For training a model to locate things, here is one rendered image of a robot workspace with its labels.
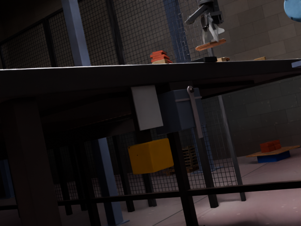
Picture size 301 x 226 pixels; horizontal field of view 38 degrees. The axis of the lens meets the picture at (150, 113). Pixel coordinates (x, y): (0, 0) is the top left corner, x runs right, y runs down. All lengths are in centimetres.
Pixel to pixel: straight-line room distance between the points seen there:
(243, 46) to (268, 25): 49
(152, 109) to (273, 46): 566
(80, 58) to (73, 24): 30
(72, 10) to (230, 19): 370
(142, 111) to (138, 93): 5
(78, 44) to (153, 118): 263
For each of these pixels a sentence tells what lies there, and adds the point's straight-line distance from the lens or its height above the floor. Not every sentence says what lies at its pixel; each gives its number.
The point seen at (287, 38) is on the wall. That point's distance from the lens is 676.
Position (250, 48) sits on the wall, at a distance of 693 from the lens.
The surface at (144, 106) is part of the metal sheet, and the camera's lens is 120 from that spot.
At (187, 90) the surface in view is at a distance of 132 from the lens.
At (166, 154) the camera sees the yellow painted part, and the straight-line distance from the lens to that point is 120.
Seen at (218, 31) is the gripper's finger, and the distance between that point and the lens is 199.
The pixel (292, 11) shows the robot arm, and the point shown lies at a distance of 175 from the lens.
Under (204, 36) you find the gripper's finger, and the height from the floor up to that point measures 110.
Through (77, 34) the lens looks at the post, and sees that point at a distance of 382.
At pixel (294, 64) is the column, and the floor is 86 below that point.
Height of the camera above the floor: 73
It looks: 2 degrees up
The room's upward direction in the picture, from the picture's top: 12 degrees counter-clockwise
